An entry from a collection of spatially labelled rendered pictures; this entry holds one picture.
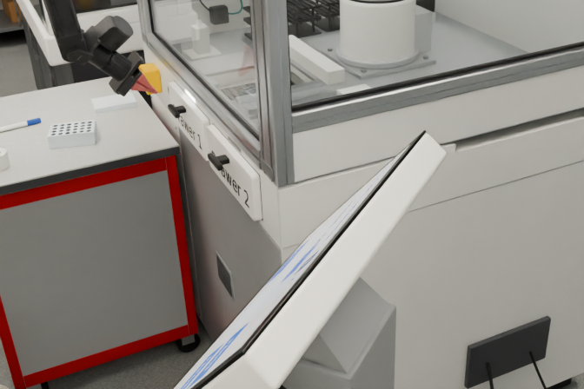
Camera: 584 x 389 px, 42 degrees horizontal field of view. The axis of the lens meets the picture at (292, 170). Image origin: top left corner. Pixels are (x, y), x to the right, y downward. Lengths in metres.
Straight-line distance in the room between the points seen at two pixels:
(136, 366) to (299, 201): 1.17
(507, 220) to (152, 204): 0.97
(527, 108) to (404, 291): 0.50
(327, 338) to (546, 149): 1.02
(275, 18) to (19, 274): 1.16
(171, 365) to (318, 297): 1.74
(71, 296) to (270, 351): 1.58
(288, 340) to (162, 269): 1.57
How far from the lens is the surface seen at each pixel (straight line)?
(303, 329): 0.78
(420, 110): 1.59
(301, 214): 1.55
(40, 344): 2.36
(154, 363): 2.55
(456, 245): 1.83
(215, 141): 1.77
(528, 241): 1.98
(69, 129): 2.22
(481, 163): 1.75
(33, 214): 2.13
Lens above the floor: 1.68
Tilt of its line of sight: 28 degrees down
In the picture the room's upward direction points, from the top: 3 degrees counter-clockwise
